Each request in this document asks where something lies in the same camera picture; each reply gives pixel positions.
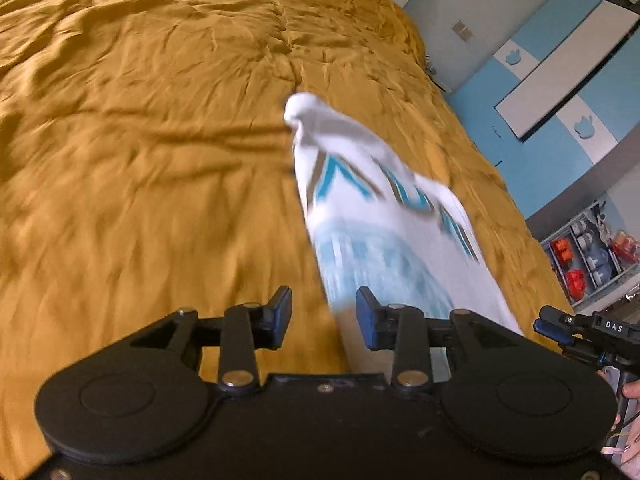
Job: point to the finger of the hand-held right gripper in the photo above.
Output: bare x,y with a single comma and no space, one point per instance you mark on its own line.
552,324

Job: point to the grey wall socket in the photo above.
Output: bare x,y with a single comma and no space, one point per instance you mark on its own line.
462,30

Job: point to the person's right hand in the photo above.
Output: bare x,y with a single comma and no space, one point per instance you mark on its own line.
631,390

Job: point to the mustard yellow quilted blanket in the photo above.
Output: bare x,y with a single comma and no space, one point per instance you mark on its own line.
140,150

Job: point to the red toy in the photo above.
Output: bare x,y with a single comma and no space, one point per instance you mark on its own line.
625,245

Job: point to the white printed t-shirt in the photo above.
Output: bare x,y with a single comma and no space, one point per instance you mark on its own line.
380,220

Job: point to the blue toy shelf unit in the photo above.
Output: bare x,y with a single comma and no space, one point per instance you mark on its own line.
595,255

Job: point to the blue and white wardrobe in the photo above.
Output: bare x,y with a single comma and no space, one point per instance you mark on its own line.
545,95

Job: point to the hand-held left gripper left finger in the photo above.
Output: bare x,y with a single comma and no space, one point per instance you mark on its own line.
283,314

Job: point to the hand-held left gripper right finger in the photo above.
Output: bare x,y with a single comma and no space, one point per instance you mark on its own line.
365,320

